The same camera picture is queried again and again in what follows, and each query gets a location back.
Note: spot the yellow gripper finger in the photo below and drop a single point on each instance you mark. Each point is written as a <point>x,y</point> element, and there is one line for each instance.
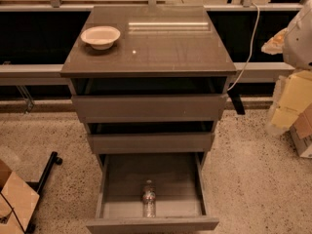
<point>275,45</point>

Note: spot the clear plastic water bottle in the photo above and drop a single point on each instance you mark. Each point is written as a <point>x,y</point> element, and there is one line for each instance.
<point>149,199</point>

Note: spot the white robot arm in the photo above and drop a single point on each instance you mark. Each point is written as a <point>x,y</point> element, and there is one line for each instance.
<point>295,41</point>

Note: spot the grey drawer cabinet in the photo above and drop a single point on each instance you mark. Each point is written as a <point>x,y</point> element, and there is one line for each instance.
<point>162,51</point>

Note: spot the top grey drawer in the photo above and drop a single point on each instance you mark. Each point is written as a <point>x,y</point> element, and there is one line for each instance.
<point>122,109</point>

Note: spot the grey drawer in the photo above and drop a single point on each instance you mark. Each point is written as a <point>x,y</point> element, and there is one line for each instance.
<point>122,109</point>
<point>151,143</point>

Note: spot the middle grey drawer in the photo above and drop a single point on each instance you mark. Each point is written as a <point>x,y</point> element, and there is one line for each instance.
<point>151,143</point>

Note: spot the open bottom drawer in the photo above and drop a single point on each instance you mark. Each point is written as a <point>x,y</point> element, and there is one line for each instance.
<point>180,203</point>

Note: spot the cardboard box at right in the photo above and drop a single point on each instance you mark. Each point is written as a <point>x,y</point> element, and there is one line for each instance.
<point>301,132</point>

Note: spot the cardboard box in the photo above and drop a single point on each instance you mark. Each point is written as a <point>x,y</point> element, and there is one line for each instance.
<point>301,132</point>
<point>17,201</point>

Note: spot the white paper bowl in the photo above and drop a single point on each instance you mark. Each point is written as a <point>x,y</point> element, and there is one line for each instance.
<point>100,37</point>

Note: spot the black wheeled stand leg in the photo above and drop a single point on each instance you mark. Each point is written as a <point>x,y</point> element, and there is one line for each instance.
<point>40,184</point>

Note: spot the cardboard box at left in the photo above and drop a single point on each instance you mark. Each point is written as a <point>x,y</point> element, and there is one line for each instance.
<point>17,201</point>

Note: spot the metal rail frame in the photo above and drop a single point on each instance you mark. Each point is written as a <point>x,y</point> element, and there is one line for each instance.
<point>49,74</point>

